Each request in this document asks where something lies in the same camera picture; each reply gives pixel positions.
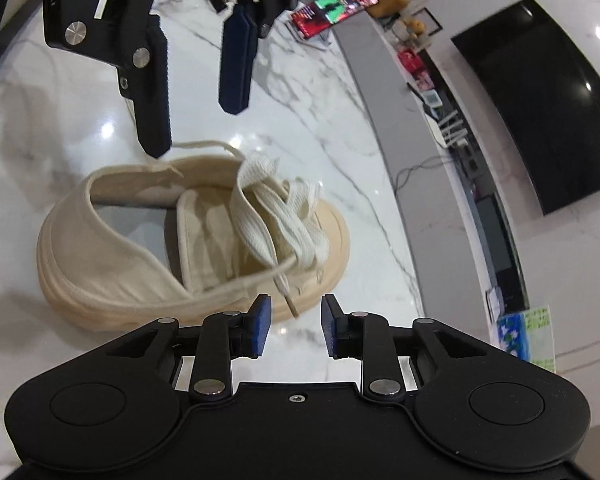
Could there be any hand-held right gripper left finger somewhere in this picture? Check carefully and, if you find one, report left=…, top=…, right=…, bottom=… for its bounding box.
left=87, top=294, right=272, bottom=403

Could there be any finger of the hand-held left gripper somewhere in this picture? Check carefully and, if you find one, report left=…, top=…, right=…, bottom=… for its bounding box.
left=218, top=0, right=304, bottom=115
left=42, top=0, right=174, bottom=158

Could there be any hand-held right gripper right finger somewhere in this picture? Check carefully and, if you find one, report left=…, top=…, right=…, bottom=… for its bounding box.
left=322, top=294, right=503, bottom=403

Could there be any white shoelace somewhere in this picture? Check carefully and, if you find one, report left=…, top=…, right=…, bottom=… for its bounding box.
left=172, top=140, right=332, bottom=319

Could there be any beige canvas shoe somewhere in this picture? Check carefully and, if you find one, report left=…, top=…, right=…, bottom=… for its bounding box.
left=36, top=154, right=353, bottom=334

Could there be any white phone stand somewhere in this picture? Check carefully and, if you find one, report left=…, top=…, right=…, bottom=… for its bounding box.
left=300, top=20, right=332, bottom=49

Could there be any smartphone with lit screen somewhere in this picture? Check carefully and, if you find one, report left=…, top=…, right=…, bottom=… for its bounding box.
left=291, top=0, right=380, bottom=40

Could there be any white marble TV cabinet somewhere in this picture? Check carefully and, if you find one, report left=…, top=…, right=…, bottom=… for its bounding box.
left=330, top=7, right=551, bottom=376

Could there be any grey notebook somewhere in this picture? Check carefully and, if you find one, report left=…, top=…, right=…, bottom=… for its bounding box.
left=485, top=287, right=504, bottom=324

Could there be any red box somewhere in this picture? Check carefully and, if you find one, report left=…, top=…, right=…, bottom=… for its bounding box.
left=397, top=47, right=425, bottom=74

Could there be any teddy bear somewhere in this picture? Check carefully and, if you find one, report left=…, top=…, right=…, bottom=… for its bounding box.
left=397, top=17, right=426, bottom=44

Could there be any lotus pond painting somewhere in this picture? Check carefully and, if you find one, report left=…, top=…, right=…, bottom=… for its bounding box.
left=495, top=305, right=556, bottom=374

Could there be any white router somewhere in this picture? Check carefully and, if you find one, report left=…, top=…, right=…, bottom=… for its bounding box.
left=437, top=107, right=469, bottom=149

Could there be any black television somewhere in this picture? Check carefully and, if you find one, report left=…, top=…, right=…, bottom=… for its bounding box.
left=451, top=0, right=600, bottom=217

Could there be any black power cable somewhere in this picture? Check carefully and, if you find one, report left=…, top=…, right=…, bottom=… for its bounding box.
left=395, top=155, right=454, bottom=194

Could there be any black picture frame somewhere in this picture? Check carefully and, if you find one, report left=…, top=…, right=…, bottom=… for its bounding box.
left=412, top=7, right=444, bottom=36

